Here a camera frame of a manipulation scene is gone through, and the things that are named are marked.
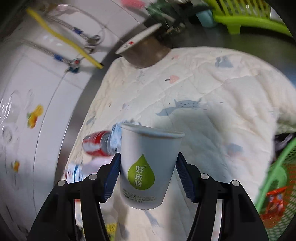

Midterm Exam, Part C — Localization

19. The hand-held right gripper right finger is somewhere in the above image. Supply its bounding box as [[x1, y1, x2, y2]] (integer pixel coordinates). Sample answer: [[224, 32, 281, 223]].
[[175, 152, 270, 241]]

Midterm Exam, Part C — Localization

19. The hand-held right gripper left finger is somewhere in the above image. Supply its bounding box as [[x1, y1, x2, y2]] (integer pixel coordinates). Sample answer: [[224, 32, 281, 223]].
[[27, 152, 121, 241]]

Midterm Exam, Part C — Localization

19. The white paper cup green drop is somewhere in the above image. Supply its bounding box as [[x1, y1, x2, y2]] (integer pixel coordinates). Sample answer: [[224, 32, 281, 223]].
[[119, 123, 185, 210]]

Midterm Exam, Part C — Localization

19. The plastic bottle blue white label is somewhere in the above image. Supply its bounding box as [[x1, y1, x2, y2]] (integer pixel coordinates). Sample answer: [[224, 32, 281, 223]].
[[64, 160, 109, 184]]

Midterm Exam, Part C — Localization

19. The red soda can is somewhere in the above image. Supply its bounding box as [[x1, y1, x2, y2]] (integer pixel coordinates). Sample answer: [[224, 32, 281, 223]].
[[83, 130, 116, 158]]

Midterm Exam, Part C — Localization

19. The crumpled clear plastic bottle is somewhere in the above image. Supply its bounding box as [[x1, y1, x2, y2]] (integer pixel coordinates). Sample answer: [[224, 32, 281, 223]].
[[108, 120, 136, 154]]

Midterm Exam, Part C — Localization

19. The white printed blanket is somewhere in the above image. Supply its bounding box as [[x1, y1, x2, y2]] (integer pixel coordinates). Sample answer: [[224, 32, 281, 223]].
[[66, 46, 296, 241]]

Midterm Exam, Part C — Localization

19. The red snack packet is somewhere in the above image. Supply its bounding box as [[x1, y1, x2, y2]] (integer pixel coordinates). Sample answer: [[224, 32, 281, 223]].
[[261, 187, 287, 229]]

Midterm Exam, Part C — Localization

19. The green mesh basket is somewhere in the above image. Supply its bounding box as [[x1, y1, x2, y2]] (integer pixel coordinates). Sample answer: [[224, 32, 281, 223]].
[[254, 137, 296, 241]]

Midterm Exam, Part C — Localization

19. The white appliance with stickers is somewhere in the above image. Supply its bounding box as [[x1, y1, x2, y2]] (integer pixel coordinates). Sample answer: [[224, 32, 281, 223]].
[[0, 0, 148, 241]]

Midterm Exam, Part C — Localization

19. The dark cloth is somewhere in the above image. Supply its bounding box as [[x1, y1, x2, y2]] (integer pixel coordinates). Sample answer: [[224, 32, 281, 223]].
[[273, 133, 295, 152]]

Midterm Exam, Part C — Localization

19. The brown instant noodle bowl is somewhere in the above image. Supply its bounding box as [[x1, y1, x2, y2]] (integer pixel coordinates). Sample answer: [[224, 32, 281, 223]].
[[115, 23, 172, 69]]

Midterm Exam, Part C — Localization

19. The light blue cup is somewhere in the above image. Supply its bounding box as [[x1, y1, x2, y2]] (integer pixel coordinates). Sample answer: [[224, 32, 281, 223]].
[[196, 9, 217, 28]]

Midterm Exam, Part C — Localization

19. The green plastic rack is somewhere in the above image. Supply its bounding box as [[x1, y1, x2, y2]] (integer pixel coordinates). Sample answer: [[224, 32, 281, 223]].
[[205, 0, 294, 36]]

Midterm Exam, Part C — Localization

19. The pink object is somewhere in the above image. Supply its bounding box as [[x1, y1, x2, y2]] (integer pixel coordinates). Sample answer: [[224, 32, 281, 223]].
[[121, 0, 146, 9]]

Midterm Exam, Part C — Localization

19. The braided metal hose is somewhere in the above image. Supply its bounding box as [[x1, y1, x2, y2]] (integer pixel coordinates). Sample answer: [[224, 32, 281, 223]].
[[20, 39, 81, 73], [43, 13, 101, 47]]

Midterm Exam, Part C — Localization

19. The yellow hose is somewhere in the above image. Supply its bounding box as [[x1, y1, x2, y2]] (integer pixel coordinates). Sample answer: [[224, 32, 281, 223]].
[[26, 8, 104, 69]]

